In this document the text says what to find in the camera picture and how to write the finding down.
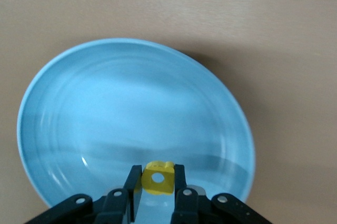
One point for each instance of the blue plate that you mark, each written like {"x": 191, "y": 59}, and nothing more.
{"x": 131, "y": 108}

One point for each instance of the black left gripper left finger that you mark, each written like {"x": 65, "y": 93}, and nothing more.
{"x": 113, "y": 208}

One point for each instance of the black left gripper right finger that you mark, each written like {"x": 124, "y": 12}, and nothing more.
{"x": 189, "y": 208}

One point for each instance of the yellow foam letter d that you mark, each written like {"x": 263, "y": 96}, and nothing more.
{"x": 150, "y": 187}

